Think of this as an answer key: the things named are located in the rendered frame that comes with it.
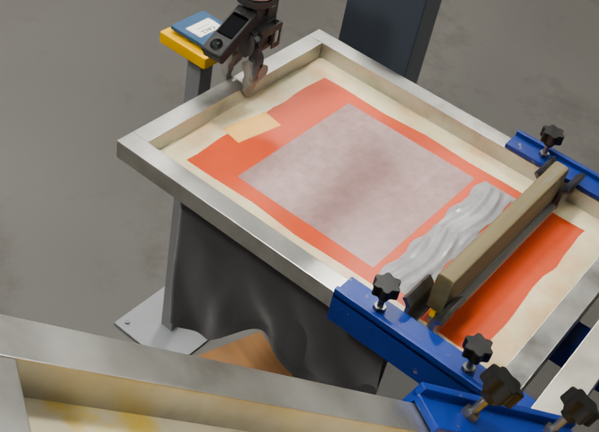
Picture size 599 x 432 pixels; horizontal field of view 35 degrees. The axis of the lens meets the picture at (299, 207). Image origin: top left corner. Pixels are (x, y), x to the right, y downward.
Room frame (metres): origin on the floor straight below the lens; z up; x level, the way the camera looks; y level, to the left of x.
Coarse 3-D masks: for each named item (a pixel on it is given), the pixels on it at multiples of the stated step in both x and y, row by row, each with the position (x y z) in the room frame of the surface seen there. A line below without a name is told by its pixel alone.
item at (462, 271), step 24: (552, 168) 1.35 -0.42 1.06; (528, 192) 1.26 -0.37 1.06; (552, 192) 1.32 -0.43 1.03; (504, 216) 1.19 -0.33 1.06; (528, 216) 1.24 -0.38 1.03; (480, 240) 1.12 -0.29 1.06; (504, 240) 1.16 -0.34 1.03; (456, 264) 1.05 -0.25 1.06; (480, 264) 1.09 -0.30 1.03; (432, 288) 1.02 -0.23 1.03; (456, 288) 1.03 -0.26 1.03
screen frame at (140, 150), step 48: (288, 48) 1.65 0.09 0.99; (336, 48) 1.69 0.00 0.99; (240, 96) 1.48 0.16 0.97; (432, 96) 1.59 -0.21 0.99; (144, 144) 1.25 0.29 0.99; (480, 144) 1.50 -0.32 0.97; (192, 192) 1.16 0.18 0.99; (576, 192) 1.40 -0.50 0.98; (240, 240) 1.10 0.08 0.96; (288, 240) 1.09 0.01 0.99; (576, 288) 1.13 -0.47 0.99; (528, 384) 0.93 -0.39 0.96
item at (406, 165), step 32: (320, 96) 1.56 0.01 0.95; (352, 96) 1.58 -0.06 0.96; (288, 128) 1.43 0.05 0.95; (320, 128) 1.45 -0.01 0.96; (352, 128) 1.48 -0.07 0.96; (384, 128) 1.50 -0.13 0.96; (352, 160) 1.38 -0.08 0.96; (384, 160) 1.40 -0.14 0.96; (416, 160) 1.42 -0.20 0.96; (448, 160) 1.44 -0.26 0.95; (384, 192) 1.31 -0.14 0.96; (416, 192) 1.33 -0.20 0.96; (448, 192) 1.35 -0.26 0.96; (512, 192) 1.39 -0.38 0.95; (544, 224) 1.32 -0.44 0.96; (512, 256) 1.22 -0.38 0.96; (544, 256) 1.23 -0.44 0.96
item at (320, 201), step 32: (192, 160) 1.28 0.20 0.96; (224, 160) 1.30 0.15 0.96; (256, 160) 1.32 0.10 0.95; (288, 160) 1.34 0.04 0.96; (320, 160) 1.36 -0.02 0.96; (256, 192) 1.23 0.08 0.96; (288, 192) 1.25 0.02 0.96; (320, 192) 1.27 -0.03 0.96; (352, 192) 1.29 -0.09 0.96; (288, 224) 1.17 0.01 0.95; (320, 224) 1.19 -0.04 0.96; (352, 224) 1.20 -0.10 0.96; (384, 224) 1.22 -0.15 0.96; (416, 224) 1.24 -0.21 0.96; (352, 256) 1.13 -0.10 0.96; (384, 256) 1.15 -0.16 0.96; (480, 288) 1.12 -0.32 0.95; (512, 288) 1.14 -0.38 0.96; (480, 320) 1.05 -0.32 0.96
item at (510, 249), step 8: (544, 208) 1.31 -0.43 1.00; (552, 208) 1.32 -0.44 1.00; (544, 216) 1.29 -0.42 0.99; (536, 224) 1.26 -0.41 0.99; (528, 232) 1.24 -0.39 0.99; (520, 240) 1.21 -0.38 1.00; (512, 248) 1.19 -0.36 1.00; (504, 256) 1.17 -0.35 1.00; (496, 264) 1.14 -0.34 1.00; (488, 272) 1.12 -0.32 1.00; (480, 280) 1.10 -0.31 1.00; (472, 288) 1.08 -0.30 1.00; (464, 296) 1.05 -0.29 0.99
